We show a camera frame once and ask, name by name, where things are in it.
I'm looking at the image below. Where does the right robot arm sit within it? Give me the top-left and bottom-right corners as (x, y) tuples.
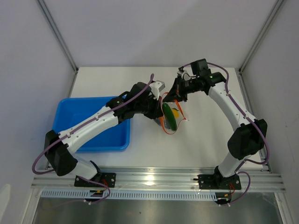
(163, 59), (270, 188)

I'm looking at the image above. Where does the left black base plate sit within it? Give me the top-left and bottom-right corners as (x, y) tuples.
(74, 173), (116, 188)

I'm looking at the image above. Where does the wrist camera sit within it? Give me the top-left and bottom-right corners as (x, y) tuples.
(177, 67), (191, 81)
(149, 80), (165, 98)

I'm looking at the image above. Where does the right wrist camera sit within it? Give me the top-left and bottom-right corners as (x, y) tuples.
(177, 67), (191, 81)

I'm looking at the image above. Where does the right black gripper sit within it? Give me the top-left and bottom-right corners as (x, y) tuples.
(163, 75), (199, 104)

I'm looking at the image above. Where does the aluminium frame post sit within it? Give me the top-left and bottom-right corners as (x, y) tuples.
(35, 0), (78, 73)
(238, 0), (286, 75)

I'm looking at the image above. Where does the white slotted cable duct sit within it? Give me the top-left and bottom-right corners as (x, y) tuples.
(41, 189), (217, 201)

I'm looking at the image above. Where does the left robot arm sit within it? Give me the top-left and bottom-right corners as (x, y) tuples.
(44, 81), (165, 187)

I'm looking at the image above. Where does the clear zip bag orange zipper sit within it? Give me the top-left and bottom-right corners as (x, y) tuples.
(155, 92), (188, 135)

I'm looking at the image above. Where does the left aluminium frame post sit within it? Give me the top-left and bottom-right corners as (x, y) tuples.
(35, 0), (78, 73)

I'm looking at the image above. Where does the yellow orange mango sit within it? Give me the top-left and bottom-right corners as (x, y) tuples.
(171, 108), (181, 119)

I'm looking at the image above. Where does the blue plastic bin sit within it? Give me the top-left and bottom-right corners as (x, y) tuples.
(52, 97), (130, 153)

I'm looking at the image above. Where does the right aluminium frame post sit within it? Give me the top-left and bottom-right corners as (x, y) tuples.
(238, 0), (286, 75)

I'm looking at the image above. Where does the aluminium mounting rail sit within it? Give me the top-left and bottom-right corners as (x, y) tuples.
(31, 167), (286, 193)

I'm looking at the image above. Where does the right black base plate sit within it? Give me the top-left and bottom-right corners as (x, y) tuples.
(193, 174), (242, 190)

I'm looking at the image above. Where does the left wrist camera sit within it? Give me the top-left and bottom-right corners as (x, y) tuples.
(149, 80), (165, 98)

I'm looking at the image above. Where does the dark green cucumber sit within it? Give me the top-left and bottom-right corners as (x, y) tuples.
(162, 103), (177, 131)

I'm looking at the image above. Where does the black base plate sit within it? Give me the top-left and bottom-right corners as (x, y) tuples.
(193, 174), (242, 190)
(74, 173), (116, 188)

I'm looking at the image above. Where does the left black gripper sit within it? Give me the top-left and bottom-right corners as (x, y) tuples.
(135, 93), (163, 119)

